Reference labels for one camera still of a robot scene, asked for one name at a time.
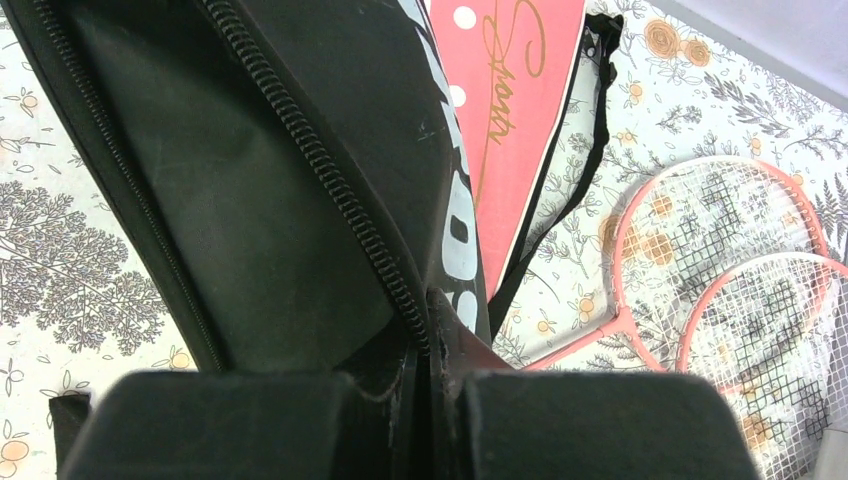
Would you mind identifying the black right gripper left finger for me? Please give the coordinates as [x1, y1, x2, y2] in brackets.
[59, 370, 419, 480]

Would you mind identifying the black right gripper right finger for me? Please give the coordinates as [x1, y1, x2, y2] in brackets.
[427, 288, 763, 480]

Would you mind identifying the black Crossway racket bag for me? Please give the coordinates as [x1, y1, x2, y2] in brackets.
[0, 0, 495, 399]

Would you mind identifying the floral table mat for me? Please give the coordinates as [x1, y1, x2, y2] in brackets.
[1, 1, 847, 479]

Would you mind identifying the pink racket white grip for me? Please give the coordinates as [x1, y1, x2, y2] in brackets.
[676, 252, 847, 479]
[528, 155, 829, 371]

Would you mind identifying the pink racket bag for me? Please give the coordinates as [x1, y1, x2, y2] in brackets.
[425, 0, 586, 297]

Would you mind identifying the black bag shoulder strap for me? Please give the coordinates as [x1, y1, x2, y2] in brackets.
[486, 11, 625, 339]

